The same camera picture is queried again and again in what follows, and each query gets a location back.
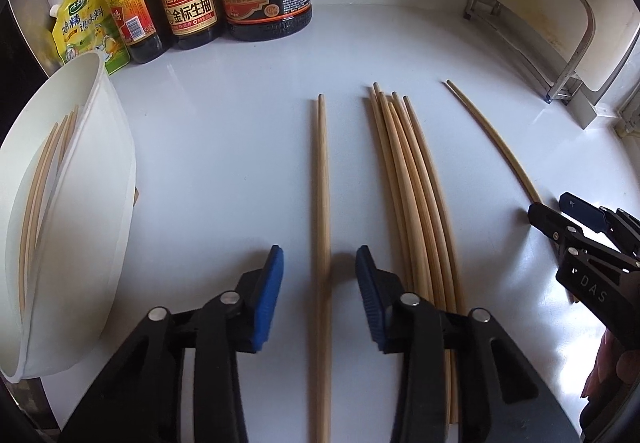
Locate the metal cutting board rack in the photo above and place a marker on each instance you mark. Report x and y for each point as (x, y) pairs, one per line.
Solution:
(582, 48)

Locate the white bowl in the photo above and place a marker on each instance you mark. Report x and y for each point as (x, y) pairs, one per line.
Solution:
(85, 233)

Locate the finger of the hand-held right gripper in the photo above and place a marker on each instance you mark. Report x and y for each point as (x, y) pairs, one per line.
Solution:
(550, 220)
(582, 210)

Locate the person's right hand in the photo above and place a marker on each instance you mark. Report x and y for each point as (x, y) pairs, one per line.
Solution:
(610, 368)

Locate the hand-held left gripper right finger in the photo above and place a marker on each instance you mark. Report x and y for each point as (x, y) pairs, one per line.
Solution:
(367, 298)

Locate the yellow seasoning pouch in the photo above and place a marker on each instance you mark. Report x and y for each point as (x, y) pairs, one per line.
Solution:
(82, 33)

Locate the pile of wooden chopsticks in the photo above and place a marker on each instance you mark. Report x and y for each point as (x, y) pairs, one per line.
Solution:
(415, 203)

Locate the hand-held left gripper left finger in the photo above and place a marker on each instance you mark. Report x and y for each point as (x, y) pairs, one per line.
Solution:
(267, 298)

